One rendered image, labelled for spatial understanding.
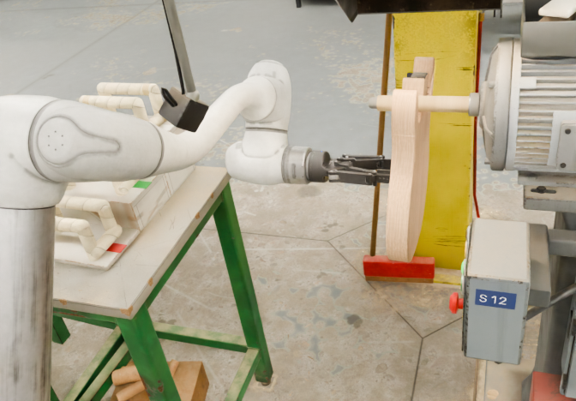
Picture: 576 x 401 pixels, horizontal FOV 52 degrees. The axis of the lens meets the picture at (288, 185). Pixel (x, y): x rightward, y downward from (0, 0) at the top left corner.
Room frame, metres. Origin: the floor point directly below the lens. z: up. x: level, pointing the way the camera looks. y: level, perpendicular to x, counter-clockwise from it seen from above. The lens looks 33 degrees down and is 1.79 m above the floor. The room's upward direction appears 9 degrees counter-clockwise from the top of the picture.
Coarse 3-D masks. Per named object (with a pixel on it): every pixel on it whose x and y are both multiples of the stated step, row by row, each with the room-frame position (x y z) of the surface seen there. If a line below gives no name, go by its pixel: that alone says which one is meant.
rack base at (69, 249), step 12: (96, 228) 1.26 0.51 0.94; (60, 240) 1.24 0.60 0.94; (72, 240) 1.23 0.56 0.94; (96, 240) 1.21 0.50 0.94; (120, 240) 1.19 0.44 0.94; (132, 240) 1.19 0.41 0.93; (60, 252) 1.18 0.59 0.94; (72, 252) 1.18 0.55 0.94; (84, 252) 1.17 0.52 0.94; (108, 252) 1.15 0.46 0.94; (72, 264) 1.14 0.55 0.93; (84, 264) 1.12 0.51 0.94; (96, 264) 1.11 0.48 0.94; (108, 264) 1.10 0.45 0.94
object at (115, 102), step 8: (88, 96) 1.49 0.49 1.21; (96, 96) 1.48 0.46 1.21; (104, 96) 1.47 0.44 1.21; (112, 96) 1.47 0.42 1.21; (88, 104) 1.48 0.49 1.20; (96, 104) 1.47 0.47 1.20; (104, 104) 1.46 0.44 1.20; (112, 104) 1.44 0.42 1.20; (120, 104) 1.43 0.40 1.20; (128, 104) 1.42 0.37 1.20; (136, 104) 1.41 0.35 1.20
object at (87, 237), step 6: (90, 228) 1.14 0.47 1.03; (78, 234) 1.13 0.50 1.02; (84, 234) 1.12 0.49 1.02; (90, 234) 1.13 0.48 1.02; (84, 240) 1.12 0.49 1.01; (90, 240) 1.13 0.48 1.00; (84, 246) 1.13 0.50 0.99; (90, 246) 1.13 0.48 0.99; (90, 252) 1.12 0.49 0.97; (90, 258) 1.13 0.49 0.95; (96, 258) 1.13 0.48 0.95
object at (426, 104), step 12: (384, 96) 1.09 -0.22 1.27; (420, 96) 1.06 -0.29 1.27; (432, 96) 1.05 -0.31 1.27; (444, 96) 1.04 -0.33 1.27; (456, 96) 1.03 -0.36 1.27; (468, 96) 1.03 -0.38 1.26; (384, 108) 1.07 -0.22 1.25; (420, 108) 1.04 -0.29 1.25; (432, 108) 1.03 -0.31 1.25; (444, 108) 1.02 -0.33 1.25; (456, 108) 1.02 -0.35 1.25
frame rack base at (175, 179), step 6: (174, 126) 1.46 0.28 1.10; (174, 132) 1.46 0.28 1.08; (180, 132) 1.48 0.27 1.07; (186, 168) 1.46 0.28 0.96; (192, 168) 1.49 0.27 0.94; (168, 174) 1.39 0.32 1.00; (174, 174) 1.41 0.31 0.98; (180, 174) 1.43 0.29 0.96; (186, 174) 1.46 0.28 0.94; (168, 180) 1.38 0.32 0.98; (174, 180) 1.40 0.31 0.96; (180, 180) 1.43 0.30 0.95; (168, 186) 1.37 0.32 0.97; (174, 186) 1.40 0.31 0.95; (174, 192) 1.39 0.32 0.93
